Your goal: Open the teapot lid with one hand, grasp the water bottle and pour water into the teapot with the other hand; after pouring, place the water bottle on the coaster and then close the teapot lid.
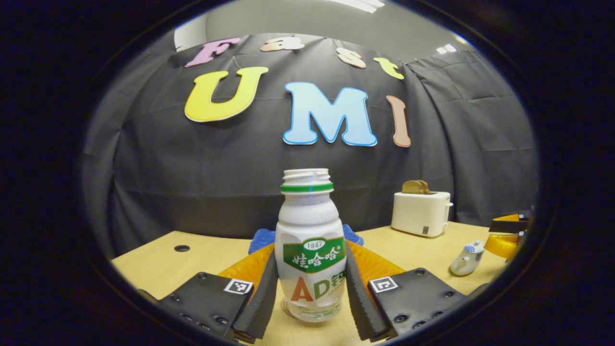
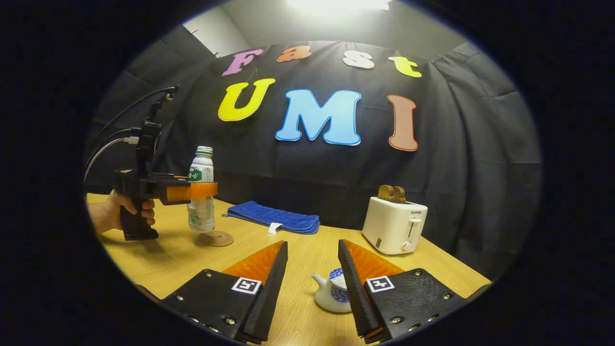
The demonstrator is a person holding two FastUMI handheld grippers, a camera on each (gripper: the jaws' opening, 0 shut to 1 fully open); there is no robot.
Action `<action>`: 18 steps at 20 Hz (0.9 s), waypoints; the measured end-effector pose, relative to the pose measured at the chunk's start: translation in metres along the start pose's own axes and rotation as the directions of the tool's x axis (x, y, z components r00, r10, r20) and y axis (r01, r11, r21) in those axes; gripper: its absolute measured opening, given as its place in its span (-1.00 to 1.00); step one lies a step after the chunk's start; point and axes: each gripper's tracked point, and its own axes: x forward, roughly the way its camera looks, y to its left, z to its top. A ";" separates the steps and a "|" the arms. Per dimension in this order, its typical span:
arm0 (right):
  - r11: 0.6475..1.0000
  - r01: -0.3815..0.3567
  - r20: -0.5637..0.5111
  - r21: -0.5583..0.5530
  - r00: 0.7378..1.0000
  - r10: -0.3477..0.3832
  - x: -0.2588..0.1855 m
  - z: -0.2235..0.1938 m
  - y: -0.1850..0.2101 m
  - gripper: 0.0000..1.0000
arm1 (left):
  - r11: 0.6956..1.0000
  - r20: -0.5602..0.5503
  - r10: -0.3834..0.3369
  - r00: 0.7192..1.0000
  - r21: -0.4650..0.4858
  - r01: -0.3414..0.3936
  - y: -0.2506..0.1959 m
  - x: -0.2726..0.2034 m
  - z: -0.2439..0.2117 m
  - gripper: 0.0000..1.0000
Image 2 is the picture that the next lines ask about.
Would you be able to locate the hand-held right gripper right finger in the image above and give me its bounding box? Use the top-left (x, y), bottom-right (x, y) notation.
top-left (338, 239), bottom-right (491, 345)

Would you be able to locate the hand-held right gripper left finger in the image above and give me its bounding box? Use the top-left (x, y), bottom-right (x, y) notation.
top-left (139, 240), bottom-right (289, 345)

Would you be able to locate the white plastic water bottle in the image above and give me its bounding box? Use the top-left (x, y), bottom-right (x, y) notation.
top-left (187, 146), bottom-right (216, 233)

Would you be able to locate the white blue teacup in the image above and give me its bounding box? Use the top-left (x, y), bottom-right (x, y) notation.
top-left (311, 275), bottom-right (354, 314)

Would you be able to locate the round cork coaster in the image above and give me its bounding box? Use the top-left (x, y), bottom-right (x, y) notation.
top-left (198, 231), bottom-right (234, 247)

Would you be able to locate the blue folded towel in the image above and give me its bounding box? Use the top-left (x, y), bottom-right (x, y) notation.
top-left (222, 201), bottom-right (321, 235)

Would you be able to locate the white toaster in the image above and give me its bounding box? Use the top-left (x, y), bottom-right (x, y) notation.
top-left (362, 196), bottom-right (429, 256)

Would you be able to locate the black backdrop cloth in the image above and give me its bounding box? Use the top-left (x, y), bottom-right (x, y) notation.
top-left (86, 24), bottom-right (542, 280)

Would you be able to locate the ceiling light panel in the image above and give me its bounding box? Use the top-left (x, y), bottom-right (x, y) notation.
top-left (287, 0), bottom-right (391, 13)

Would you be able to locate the grey cable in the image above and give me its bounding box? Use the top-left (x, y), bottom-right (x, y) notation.
top-left (84, 136), bottom-right (141, 184)

